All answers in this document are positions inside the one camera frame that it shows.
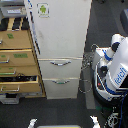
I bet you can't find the grey box on cabinet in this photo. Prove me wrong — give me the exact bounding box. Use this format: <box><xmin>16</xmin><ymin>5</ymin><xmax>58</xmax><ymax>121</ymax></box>
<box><xmin>1</xmin><ymin>6</ymin><xmax>27</xmax><ymax>17</ymax></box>

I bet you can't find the green android sticker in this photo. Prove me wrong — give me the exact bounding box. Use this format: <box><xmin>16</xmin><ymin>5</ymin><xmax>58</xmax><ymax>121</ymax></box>
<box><xmin>37</xmin><ymin>3</ymin><xmax>50</xmax><ymax>17</ymax></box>

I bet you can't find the lower fridge drawer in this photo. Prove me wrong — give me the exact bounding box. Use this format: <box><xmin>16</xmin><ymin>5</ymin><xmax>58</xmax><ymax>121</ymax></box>
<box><xmin>43</xmin><ymin>78</ymin><xmax>79</xmax><ymax>99</ymax></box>

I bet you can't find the white fridge body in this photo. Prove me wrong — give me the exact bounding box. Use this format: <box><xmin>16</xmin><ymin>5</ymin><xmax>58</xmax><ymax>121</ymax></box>
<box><xmin>24</xmin><ymin>0</ymin><xmax>92</xmax><ymax>99</ymax></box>

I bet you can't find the coiled grey cable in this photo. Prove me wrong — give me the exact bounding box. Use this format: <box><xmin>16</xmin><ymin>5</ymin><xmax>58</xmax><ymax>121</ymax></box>
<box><xmin>77</xmin><ymin>43</ymin><xmax>100</xmax><ymax>94</ymax></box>

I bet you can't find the white blue robot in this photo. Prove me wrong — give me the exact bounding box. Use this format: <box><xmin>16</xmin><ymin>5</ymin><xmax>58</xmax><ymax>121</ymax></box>
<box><xmin>92</xmin><ymin>34</ymin><xmax>128</xmax><ymax>106</ymax></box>

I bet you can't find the wooden drawer cabinet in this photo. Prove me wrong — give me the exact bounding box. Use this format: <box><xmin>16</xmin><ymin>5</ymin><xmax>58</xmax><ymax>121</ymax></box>
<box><xmin>0</xmin><ymin>17</ymin><xmax>45</xmax><ymax>97</ymax></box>

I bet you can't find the upper fridge drawer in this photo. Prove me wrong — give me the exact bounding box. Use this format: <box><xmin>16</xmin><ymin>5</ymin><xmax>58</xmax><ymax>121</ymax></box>
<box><xmin>38</xmin><ymin>59</ymin><xmax>82</xmax><ymax>79</ymax></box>

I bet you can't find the fridge drawer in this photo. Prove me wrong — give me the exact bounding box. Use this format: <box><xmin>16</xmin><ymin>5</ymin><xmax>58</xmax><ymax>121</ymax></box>
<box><xmin>43</xmin><ymin>78</ymin><xmax>79</xmax><ymax>99</ymax></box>
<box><xmin>38</xmin><ymin>59</ymin><xmax>82</xmax><ymax>79</ymax></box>

